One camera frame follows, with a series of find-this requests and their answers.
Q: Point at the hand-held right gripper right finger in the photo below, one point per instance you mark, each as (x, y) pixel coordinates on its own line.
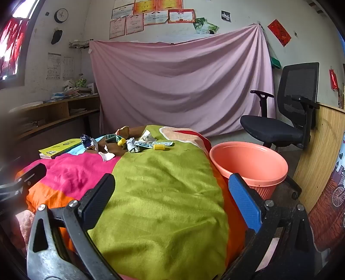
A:
(245, 204)

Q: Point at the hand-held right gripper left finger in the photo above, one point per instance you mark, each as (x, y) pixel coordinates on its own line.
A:
(97, 200)

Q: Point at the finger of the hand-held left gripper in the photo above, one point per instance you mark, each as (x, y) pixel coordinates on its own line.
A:
(33, 173)

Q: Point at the orange plastic bin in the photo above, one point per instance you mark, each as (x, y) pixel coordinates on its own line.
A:
(248, 161)

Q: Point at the white paper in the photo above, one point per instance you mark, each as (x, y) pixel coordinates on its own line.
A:
(147, 136)
(106, 156)

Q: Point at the dark blue wrapper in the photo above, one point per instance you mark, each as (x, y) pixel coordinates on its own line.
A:
(86, 141)

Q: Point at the green tube with yellow cap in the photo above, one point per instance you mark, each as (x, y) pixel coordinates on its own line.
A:
(111, 139)

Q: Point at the long green white wrapper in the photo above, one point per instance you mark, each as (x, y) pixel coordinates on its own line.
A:
(145, 144)

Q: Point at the yellow ridged cap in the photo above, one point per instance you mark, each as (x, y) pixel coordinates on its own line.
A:
(159, 147)

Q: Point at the pink fleece sheet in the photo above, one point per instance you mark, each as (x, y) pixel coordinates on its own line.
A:
(21, 226)

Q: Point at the yellow book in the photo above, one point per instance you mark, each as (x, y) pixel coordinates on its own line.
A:
(60, 146)

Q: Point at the colourful patchwork blanket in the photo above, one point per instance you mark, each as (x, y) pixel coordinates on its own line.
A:
(161, 202)

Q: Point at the white basin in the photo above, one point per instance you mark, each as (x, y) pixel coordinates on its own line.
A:
(25, 106)

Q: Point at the wooden shelf desk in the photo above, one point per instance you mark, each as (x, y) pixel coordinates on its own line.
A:
(54, 107)

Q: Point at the black mesh office chair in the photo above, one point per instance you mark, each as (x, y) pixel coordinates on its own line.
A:
(269, 129)

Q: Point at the pile of books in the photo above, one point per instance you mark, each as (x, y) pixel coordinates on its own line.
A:
(72, 93)

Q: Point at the curved wooden board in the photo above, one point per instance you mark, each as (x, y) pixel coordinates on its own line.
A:
(320, 150)

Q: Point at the green white plastic bag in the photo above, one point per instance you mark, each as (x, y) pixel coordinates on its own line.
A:
(80, 81)

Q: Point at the black hanging object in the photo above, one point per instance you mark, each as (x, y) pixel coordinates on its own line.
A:
(56, 36)

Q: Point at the pink hanging curtain cloth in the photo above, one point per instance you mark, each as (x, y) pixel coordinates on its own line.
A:
(175, 80)

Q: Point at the green plastic item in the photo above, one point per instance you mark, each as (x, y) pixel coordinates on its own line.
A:
(276, 63)

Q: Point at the red hanging ornament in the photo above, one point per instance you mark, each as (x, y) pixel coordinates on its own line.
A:
(333, 79)

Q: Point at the black and white photo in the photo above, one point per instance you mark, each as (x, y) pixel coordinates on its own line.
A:
(225, 15)

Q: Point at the brick print wall sticker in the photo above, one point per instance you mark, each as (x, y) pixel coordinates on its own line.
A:
(331, 202)

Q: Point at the printed wall chart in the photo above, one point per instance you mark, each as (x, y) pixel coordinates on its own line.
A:
(53, 66)
(68, 67)

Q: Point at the window with wooden frame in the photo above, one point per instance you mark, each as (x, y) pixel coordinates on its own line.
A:
(10, 48)

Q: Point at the round wall clock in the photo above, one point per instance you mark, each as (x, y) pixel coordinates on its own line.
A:
(61, 15)

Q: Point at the red paper wall decoration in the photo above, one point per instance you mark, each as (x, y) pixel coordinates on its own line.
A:
(279, 32)

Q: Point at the green wall photo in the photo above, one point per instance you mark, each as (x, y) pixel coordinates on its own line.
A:
(199, 24)
(210, 28)

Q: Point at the group of wall certificates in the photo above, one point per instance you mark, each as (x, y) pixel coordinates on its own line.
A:
(134, 23)

